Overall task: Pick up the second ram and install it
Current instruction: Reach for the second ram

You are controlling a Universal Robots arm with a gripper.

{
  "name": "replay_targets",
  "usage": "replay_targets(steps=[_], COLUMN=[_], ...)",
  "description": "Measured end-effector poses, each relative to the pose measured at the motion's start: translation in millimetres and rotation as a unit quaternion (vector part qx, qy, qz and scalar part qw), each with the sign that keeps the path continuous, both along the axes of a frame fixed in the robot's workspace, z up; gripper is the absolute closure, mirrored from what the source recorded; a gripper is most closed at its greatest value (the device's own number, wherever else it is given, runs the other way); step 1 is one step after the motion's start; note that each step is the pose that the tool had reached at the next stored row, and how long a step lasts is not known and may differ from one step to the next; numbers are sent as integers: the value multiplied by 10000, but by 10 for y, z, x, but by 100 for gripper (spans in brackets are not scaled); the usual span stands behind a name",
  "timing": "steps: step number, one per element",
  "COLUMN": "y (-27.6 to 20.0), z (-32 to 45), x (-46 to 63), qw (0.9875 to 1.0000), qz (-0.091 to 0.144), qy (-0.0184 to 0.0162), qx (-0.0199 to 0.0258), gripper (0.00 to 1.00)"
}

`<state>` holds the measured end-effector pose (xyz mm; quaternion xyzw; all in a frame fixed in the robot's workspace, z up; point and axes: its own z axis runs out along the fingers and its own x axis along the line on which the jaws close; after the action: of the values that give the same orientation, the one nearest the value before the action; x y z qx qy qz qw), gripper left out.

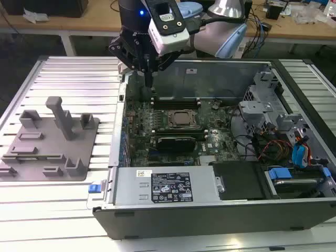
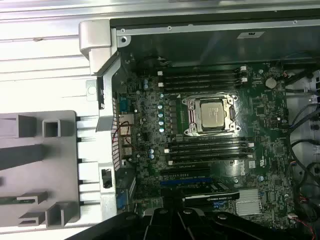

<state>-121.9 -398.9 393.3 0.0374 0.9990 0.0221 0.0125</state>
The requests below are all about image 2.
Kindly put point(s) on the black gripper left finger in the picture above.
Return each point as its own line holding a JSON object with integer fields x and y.
{"x": 160, "y": 225}

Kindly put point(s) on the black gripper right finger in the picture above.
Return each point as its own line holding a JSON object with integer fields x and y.
{"x": 195, "y": 225}

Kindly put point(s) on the green RAM stick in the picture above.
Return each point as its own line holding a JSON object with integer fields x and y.
{"x": 10, "y": 199}

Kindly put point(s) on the RAM slot with white clips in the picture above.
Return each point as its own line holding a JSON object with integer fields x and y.
{"x": 210, "y": 147}
{"x": 200, "y": 70}
{"x": 200, "y": 82}
{"x": 210, "y": 159}

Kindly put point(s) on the black graphics card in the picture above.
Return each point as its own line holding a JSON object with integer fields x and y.
{"x": 212, "y": 197}

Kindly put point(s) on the blue expansion slot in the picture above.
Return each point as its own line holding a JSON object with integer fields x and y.
{"x": 185, "y": 181}

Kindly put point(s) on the black expansion slot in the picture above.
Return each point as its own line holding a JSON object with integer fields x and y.
{"x": 185, "y": 173}

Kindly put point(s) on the silver finned chipset heatsink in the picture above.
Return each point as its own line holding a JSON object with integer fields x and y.
{"x": 248, "y": 202}

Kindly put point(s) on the silver CPU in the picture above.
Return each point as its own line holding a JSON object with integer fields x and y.
{"x": 213, "y": 116}

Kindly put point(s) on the grey plastic parts rack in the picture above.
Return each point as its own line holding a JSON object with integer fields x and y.
{"x": 62, "y": 155}

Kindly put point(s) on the metal CPU socket cover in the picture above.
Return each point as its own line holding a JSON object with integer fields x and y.
{"x": 229, "y": 110}

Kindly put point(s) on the green motherboard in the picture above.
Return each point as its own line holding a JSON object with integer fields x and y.
{"x": 262, "y": 125}

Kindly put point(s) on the thin metal locking lever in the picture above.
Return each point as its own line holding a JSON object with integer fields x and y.
{"x": 225, "y": 94}

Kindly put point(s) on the grey metal drive cage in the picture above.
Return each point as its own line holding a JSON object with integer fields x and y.
{"x": 297, "y": 107}

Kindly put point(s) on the round silver coin battery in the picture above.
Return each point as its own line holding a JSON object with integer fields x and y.
{"x": 270, "y": 82}

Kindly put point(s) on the open black PC case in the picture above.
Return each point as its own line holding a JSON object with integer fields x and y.
{"x": 200, "y": 45}

